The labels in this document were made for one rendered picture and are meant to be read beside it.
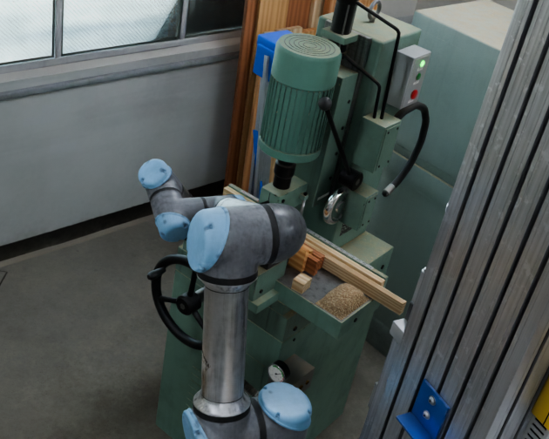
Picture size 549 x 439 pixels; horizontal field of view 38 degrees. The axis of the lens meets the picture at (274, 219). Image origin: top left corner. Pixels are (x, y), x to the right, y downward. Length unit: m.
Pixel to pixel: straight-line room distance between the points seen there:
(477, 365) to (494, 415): 0.08
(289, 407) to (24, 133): 2.02
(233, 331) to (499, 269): 0.53
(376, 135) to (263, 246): 0.89
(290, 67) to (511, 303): 1.02
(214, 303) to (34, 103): 1.97
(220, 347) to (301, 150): 0.79
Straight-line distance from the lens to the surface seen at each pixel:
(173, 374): 2.76
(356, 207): 2.37
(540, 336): 1.28
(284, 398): 1.69
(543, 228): 1.20
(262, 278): 2.16
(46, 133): 3.43
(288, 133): 2.14
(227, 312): 1.51
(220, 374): 1.57
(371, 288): 2.24
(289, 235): 1.49
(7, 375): 3.17
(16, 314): 3.42
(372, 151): 2.30
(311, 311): 2.19
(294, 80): 2.08
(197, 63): 3.71
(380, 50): 2.23
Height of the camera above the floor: 2.24
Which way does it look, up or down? 33 degrees down
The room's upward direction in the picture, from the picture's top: 12 degrees clockwise
